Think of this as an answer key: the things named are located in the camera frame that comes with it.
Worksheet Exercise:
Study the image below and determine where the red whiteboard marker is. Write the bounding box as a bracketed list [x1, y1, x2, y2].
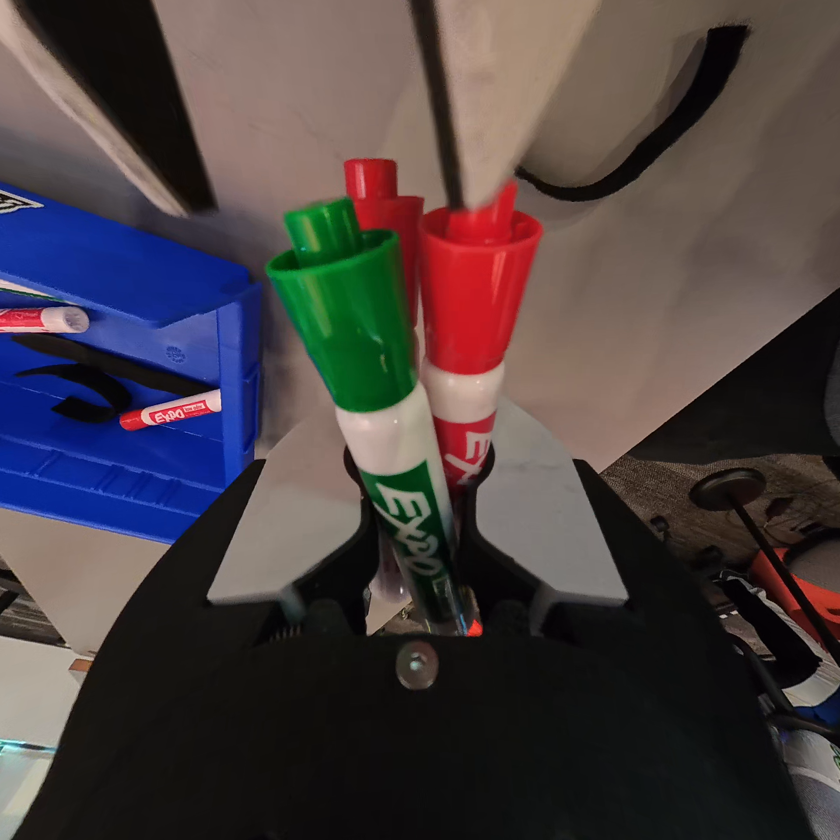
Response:
[120, 388, 222, 432]
[343, 157, 424, 329]
[418, 184, 544, 493]
[0, 305, 90, 336]

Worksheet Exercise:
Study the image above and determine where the green whiteboard marker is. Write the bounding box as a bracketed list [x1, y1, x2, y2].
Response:
[266, 197, 458, 635]

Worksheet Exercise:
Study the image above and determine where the orange plastic object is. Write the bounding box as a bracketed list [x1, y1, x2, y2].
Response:
[748, 548, 840, 644]

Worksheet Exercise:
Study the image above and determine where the blue plastic bin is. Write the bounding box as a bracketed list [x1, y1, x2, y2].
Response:
[0, 180, 263, 546]

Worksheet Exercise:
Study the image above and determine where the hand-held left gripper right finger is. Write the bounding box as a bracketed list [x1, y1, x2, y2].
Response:
[459, 403, 632, 636]

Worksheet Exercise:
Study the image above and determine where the grey sneaker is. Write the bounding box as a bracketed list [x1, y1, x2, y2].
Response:
[781, 728, 840, 840]

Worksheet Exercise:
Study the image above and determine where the black round disc on rod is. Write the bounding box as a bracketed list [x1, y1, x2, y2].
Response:
[689, 468, 840, 647]

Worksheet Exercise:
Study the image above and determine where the white and blue sneaker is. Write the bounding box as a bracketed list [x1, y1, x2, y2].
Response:
[774, 653, 831, 710]

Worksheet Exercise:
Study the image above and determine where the black velcro strap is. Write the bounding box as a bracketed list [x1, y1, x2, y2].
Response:
[515, 25, 750, 204]
[12, 335, 207, 398]
[14, 363, 132, 424]

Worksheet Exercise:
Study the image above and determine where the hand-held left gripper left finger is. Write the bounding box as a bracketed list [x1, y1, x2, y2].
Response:
[206, 413, 378, 634]

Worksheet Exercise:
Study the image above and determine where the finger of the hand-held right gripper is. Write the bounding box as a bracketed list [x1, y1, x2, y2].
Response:
[0, 0, 219, 219]
[410, 0, 595, 210]

